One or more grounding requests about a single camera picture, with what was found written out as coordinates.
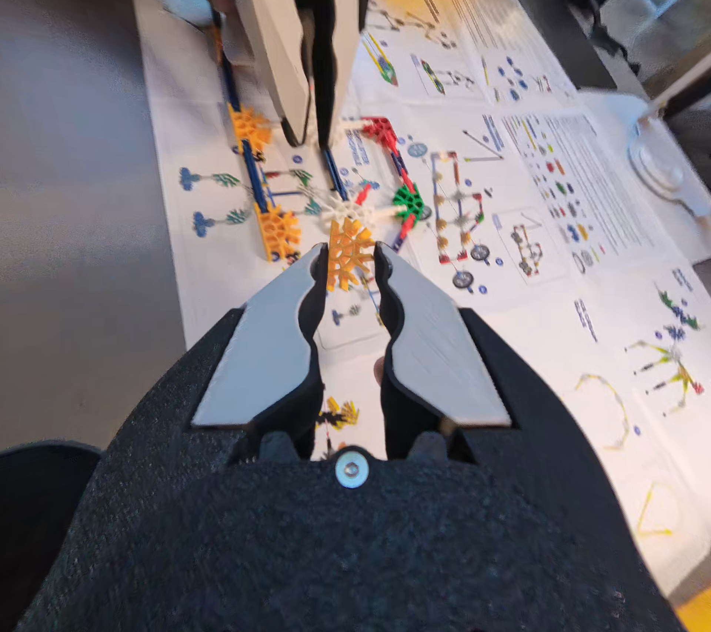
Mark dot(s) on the yellow plastic bin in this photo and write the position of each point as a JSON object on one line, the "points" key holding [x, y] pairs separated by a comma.
{"points": [[698, 612]]}

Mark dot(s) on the yellow snowflake connector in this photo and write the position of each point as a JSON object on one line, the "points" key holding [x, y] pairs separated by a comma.
{"points": [[350, 254]]}

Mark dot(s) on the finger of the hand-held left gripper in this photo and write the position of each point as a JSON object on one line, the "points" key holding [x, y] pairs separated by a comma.
{"points": [[278, 21], [342, 10]]}

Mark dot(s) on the toy building instruction sheet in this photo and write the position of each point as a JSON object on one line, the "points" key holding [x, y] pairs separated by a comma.
{"points": [[533, 321]]}

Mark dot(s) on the colourful rod connector toy model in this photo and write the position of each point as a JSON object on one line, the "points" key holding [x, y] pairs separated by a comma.
{"points": [[278, 226]]}

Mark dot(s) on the white round disc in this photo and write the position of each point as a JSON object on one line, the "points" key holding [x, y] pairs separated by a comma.
{"points": [[667, 160]]}

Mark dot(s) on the white stand frame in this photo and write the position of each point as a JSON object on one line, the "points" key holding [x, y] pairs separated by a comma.
{"points": [[680, 90]]}

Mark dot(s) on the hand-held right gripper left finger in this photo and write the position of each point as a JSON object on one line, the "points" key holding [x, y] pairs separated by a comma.
{"points": [[256, 365]]}

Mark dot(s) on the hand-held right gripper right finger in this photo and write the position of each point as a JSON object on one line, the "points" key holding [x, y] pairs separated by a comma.
{"points": [[444, 365]]}

